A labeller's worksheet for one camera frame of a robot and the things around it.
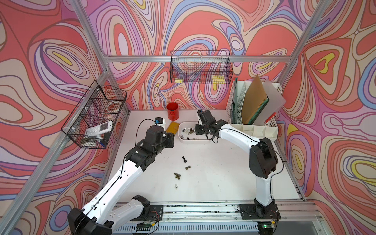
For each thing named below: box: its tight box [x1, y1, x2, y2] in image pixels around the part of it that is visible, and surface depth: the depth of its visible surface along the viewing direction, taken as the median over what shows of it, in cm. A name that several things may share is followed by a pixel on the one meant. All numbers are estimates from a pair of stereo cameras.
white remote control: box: [84, 120, 113, 137], surface depth 70 cm
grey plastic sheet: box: [253, 78, 286, 126], surface depth 92 cm
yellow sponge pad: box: [166, 121, 180, 135], surface depth 109 cm
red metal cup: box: [166, 102, 180, 121], surface depth 111 cm
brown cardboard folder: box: [241, 74, 268, 125], surface depth 102 cm
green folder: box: [248, 95, 270, 125], surface depth 91 cm
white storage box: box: [177, 121, 212, 144], surface depth 104 cm
